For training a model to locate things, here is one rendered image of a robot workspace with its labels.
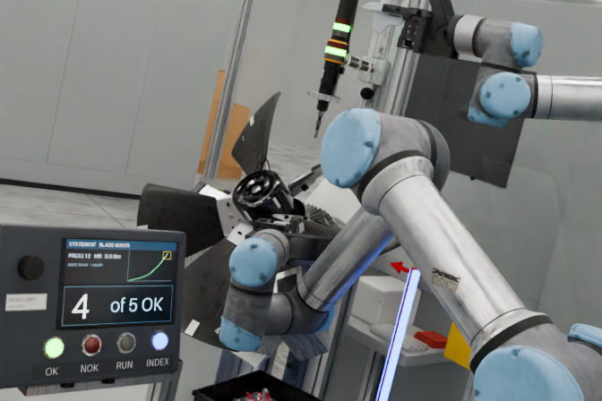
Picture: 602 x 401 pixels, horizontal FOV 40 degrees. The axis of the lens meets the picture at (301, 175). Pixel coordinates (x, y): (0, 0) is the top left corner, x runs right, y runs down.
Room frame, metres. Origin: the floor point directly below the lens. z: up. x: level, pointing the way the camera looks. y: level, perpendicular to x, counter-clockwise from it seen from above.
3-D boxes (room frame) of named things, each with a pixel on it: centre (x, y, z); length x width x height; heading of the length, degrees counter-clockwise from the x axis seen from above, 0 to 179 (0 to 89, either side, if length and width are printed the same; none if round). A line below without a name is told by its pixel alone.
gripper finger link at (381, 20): (1.68, -0.08, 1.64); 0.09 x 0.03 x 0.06; 75
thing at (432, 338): (2.20, -0.46, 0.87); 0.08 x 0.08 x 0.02; 38
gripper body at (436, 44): (1.65, -0.19, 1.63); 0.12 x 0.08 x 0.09; 54
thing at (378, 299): (2.32, -0.30, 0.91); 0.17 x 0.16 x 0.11; 134
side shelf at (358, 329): (2.25, -0.33, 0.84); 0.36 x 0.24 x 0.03; 44
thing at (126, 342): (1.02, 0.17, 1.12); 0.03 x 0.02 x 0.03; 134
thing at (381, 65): (2.40, -0.14, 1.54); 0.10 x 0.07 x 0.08; 169
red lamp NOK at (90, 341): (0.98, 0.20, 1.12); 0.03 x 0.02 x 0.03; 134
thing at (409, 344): (2.14, -0.35, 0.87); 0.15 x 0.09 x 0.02; 44
